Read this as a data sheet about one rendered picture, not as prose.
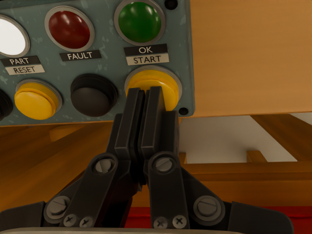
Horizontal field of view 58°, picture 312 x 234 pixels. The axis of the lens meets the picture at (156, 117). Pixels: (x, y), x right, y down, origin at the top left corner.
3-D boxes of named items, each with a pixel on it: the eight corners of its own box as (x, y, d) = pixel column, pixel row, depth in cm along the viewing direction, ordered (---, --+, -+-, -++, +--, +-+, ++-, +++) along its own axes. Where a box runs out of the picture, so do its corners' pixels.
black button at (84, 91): (119, 106, 17) (115, 120, 16) (82, 108, 18) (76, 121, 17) (108, 74, 16) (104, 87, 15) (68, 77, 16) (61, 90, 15)
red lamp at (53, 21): (98, 47, 14) (87, 45, 13) (59, 51, 15) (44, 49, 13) (94, 9, 14) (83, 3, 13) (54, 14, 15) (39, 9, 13)
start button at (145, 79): (181, 106, 17) (180, 120, 16) (133, 108, 17) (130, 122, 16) (176, 64, 15) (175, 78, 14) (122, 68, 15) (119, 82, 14)
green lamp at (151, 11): (166, 41, 14) (162, 38, 12) (123, 45, 14) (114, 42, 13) (163, 1, 14) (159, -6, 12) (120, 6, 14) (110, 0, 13)
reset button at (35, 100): (65, 109, 18) (59, 122, 17) (31, 111, 18) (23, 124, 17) (50, 78, 16) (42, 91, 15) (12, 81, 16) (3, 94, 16)
